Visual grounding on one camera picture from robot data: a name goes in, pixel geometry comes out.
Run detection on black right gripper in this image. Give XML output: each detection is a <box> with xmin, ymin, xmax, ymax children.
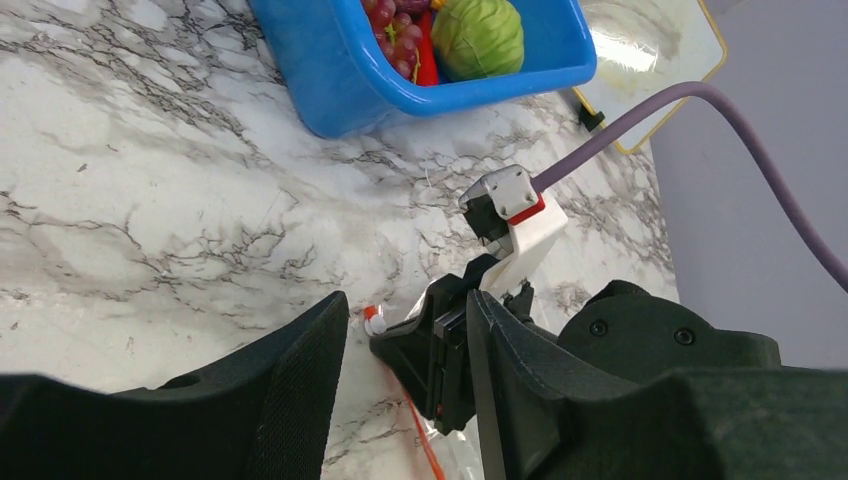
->
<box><xmin>466</xmin><ymin>280</ymin><xmax>782</xmax><ymax>385</ymax></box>

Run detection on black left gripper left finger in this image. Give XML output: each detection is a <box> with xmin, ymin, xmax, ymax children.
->
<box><xmin>1</xmin><ymin>291</ymin><xmax>349</xmax><ymax>479</ymax></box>

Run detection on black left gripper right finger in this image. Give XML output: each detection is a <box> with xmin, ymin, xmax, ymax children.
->
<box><xmin>466</xmin><ymin>289</ymin><xmax>848</xmax><ymax>480</ymax></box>

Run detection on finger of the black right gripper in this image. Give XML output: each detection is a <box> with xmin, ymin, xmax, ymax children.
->
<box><xmin>369</xmin><ymin>274</ymin><xmax>477</xmax><ymax>435</ymax></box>

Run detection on clear zip bag orange zipper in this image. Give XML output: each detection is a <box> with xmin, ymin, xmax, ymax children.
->
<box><xmin>360</xmin><ymin>303</ymin><xmax>485</xmax><ymax>479</ymax></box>

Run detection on red chili toy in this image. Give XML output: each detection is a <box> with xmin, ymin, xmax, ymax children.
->
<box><xmin>416</xmin><ymin>10</ymin><xmax>439</xmax><ymax>86</ymax></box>

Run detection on gold framed whiteboard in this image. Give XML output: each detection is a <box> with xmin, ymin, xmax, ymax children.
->
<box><xmin>573</xmin><ymin>0</ymin><xmax>727</xmax><ymax>127</ymax></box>

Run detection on blue plastic bin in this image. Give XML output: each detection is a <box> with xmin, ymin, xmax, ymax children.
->
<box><xmin>251</xmin><ymin>1</ymin><xmax>597</xmax><ymax>138</ymax></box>

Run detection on green cabbage toy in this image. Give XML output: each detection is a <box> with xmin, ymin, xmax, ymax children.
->
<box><xmin>431</xmin><ymin>0</ymin><xmax>525</xmax><ymax>82</ymax></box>

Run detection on red grapes toy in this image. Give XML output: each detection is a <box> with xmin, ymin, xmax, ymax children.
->
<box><xmin>361</xmin><ymin>0</ymin><xmax>429</xmax><ymax>83</ymax></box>

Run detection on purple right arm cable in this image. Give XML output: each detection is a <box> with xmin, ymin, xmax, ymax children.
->
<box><xmin>531</xmin><ymin>81</ymin><xmax>848</xmax><ymax>294</ymax></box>

